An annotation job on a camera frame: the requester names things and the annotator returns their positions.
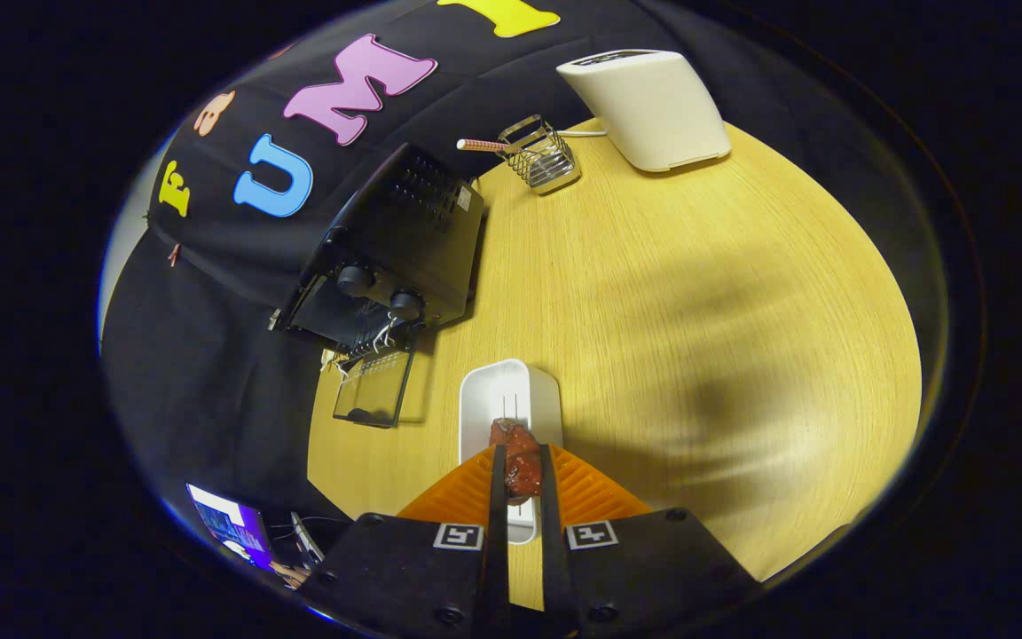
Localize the black toaster oven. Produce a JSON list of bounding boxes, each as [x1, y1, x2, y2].
[[267, 142, 487, 430]]

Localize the black backdrop cloth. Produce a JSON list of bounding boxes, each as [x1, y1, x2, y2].
[[101, 0, 947, 542]]

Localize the metal wire rack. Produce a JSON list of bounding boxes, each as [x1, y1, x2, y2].
[[498, 114, 582, 196]]

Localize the white rectangular plate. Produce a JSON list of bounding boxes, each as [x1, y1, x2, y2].
[[459, 359, 563, 545]]

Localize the red meat slice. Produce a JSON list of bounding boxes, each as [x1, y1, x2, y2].
[[488, 419, 544, 505]]

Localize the computer monitor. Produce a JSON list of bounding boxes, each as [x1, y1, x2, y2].
[[187, 484, 277, 569]]

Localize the white toaster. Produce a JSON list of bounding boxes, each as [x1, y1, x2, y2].
[[555, 49, 732, 173]]

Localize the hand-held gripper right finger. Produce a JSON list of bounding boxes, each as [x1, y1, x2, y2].
[[538, 444, 765, 636]]

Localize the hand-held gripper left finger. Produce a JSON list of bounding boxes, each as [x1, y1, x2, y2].
[[303, 444, 512, 639]]

